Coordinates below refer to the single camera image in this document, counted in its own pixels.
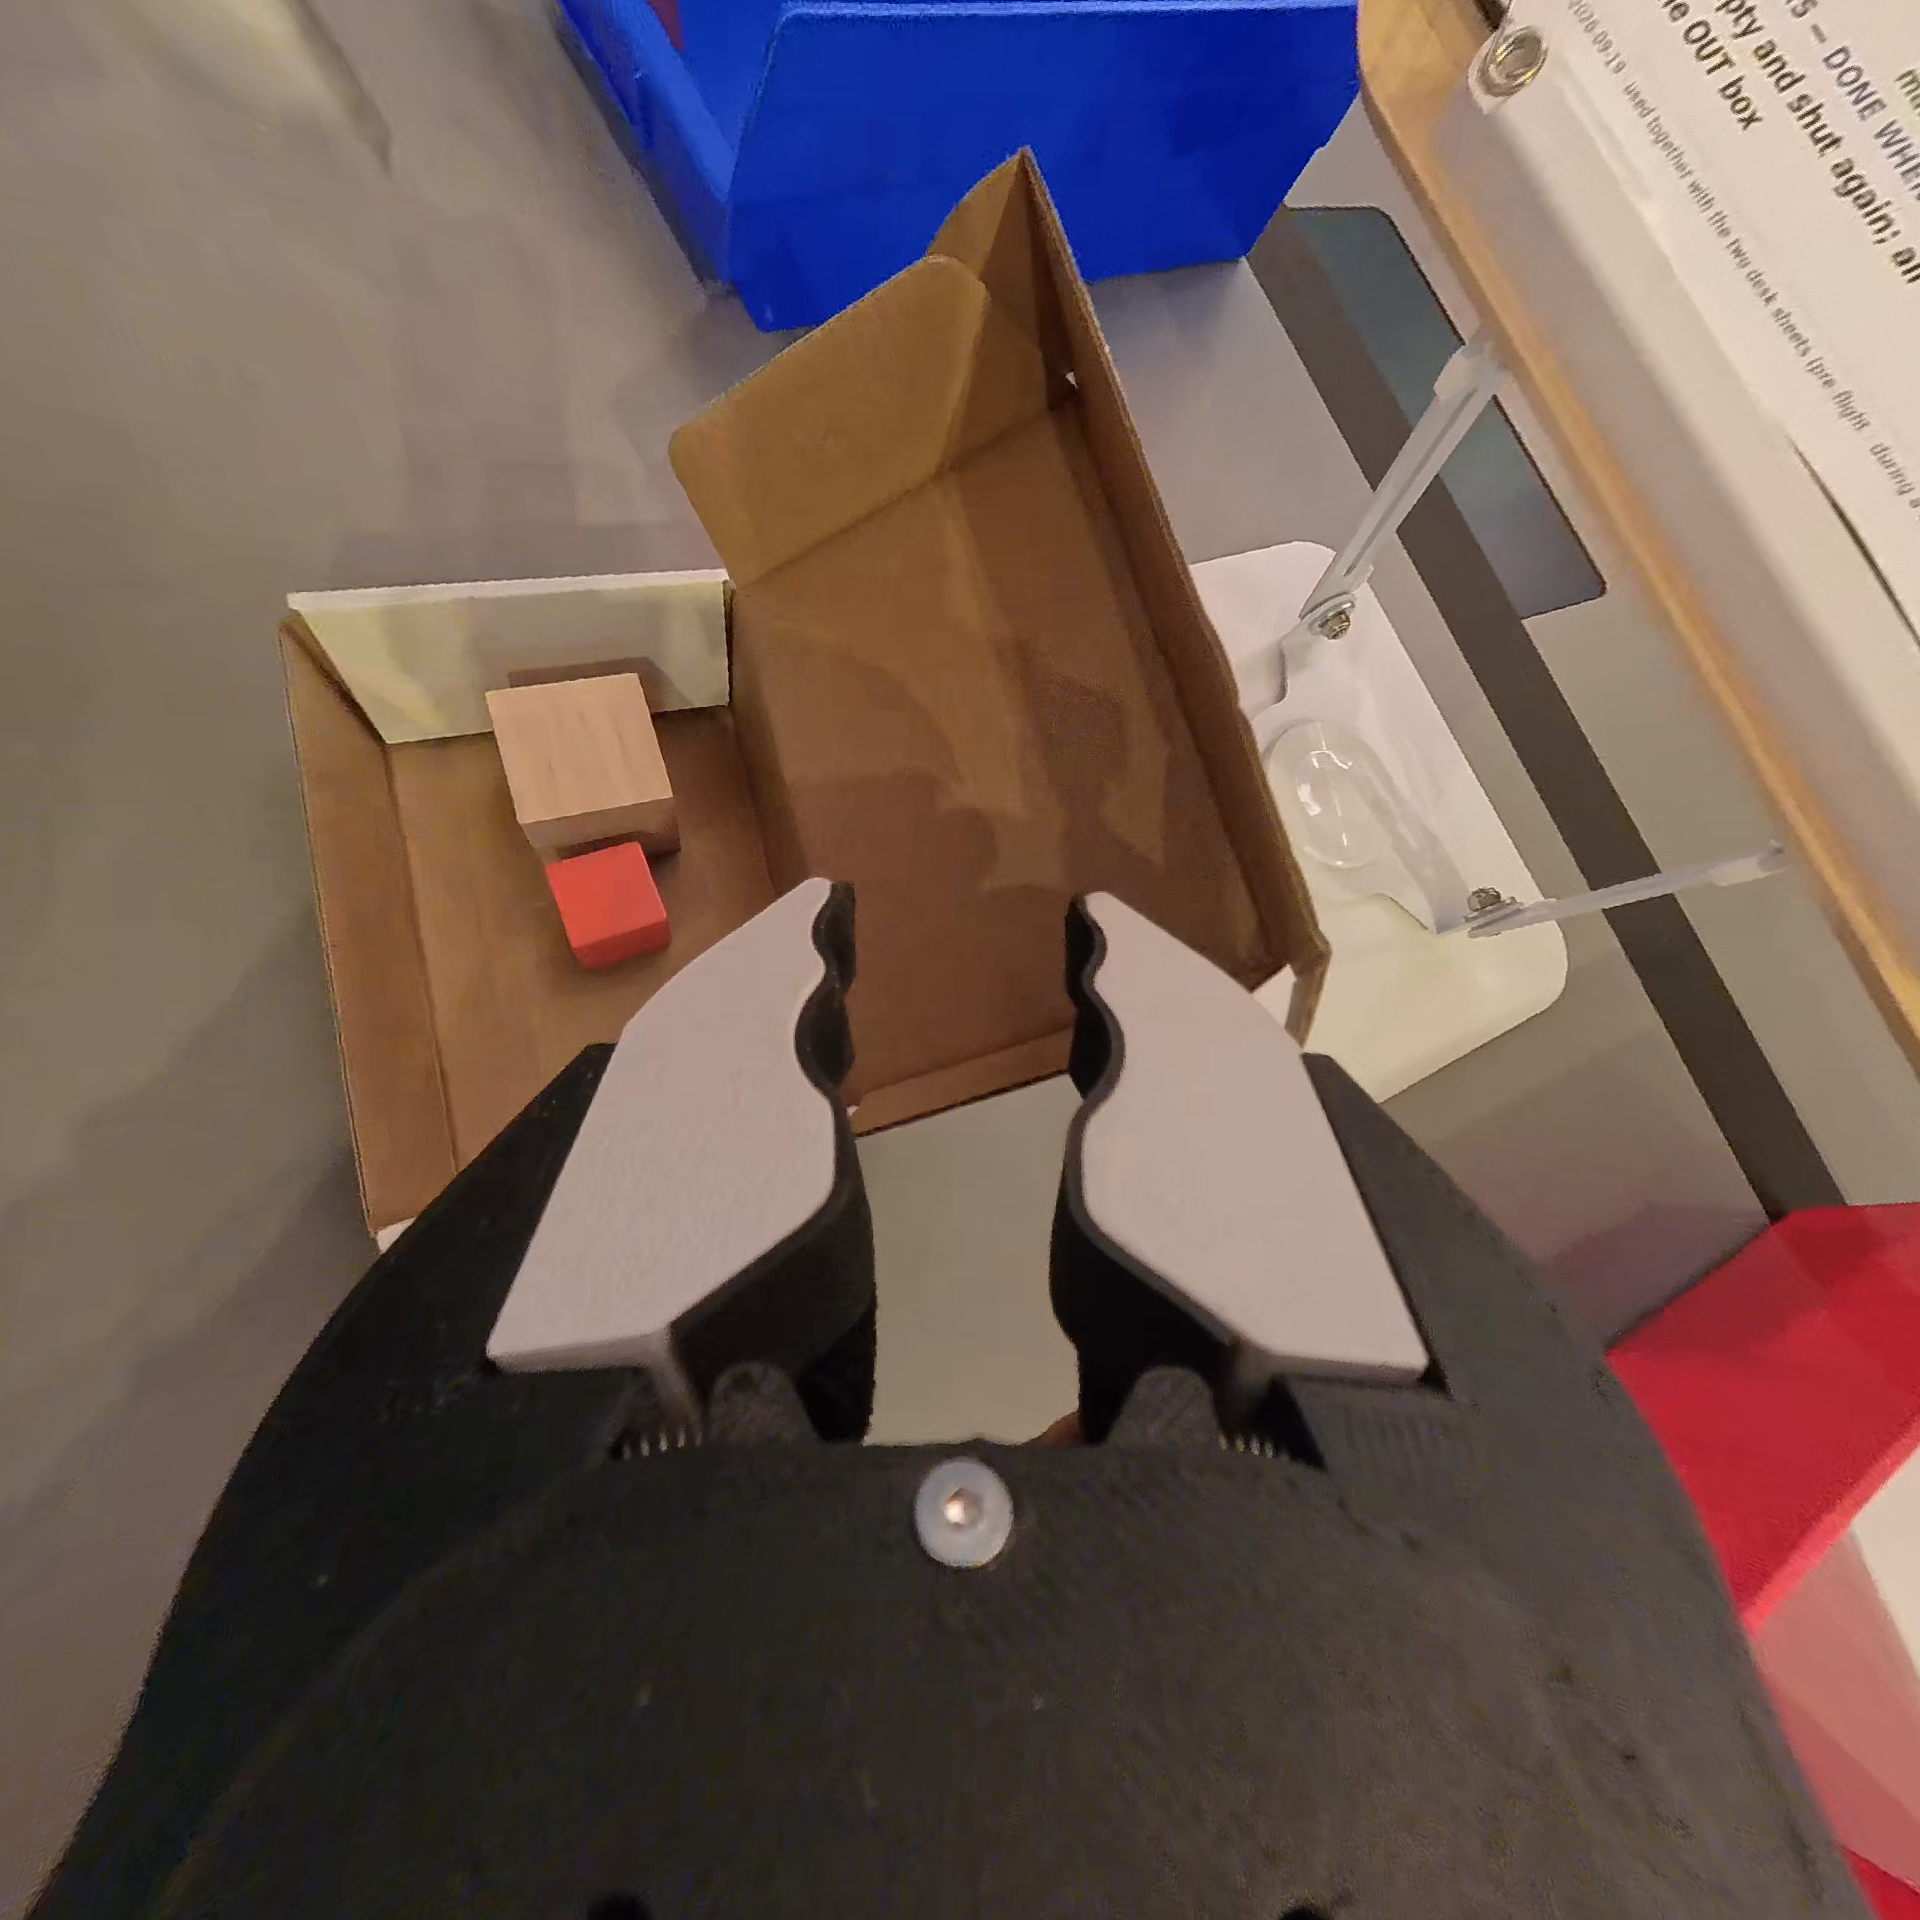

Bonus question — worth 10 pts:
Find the red cube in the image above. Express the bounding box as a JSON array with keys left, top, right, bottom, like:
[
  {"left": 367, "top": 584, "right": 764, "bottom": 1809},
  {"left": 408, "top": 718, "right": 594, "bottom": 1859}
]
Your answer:
[{"left": 544, "top": 838, "right": 673, "bottom": 970}]

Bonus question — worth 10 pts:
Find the wood-rimmed white board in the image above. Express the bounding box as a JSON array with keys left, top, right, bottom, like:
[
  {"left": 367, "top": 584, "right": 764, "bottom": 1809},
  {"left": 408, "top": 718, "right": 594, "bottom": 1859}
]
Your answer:
[{"left": 1352, "top": 0, "right": 1920, "bottom": 1073}]

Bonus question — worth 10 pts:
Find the wooden cube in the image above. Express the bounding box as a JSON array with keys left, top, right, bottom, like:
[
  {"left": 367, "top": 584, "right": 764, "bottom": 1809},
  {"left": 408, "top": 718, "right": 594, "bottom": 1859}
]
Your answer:
[{"left": 482, "top": 673, "right": 680, "bottom": 859}]

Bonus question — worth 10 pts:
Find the blue plastic bin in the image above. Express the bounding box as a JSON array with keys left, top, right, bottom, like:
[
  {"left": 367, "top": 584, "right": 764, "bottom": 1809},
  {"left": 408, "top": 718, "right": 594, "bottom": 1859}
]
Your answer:
[{"left": 554, "top": 0, "right": 1364, "bottom": 334}]

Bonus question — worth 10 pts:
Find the red box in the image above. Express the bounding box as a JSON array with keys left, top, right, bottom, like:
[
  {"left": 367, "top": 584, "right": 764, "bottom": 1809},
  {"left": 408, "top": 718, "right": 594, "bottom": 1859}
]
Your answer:
[{"left": 1607, "top": 1202, "right": 1920, "bottom": 1920}]

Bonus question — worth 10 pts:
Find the clear plastic dome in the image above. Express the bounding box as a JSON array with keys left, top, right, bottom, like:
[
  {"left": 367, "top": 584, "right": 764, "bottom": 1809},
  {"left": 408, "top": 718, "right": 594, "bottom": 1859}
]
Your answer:
[{"left": 1258, "top": 715, "right": 1440, "bottom": 908}]

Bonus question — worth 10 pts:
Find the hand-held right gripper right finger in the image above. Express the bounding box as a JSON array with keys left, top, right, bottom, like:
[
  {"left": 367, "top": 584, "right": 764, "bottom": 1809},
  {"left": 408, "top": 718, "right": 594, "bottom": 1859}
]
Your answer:
[{"left": 1045, "top": 890, "right": 1432, "bottom": 1439}]

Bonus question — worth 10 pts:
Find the dark grey pad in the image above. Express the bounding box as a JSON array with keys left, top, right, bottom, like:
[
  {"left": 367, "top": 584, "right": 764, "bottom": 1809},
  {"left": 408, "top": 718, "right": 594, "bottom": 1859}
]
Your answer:
[{"left": 1286, "top": 206, "right": 1609, "bottom": 618}]

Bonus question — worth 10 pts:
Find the white cardboard box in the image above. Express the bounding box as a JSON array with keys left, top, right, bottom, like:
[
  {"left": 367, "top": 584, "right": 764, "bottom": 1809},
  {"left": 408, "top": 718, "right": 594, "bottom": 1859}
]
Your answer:
[{"left": 278, "top": 146, "right": 1334, "bottom": 1254}]

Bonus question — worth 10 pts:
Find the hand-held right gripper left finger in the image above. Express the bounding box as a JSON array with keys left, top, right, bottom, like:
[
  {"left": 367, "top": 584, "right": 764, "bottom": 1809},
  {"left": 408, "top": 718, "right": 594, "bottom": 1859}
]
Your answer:
[{"left": 482, "top": 877, "right": 876, "bottom": 1439}]

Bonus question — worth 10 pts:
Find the printed paper sheet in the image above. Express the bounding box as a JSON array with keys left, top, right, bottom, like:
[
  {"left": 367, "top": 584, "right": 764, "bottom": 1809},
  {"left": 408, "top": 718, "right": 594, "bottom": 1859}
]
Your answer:
[{"left": 1466, "top": 0, "right": 1920, "bottom": 551}]

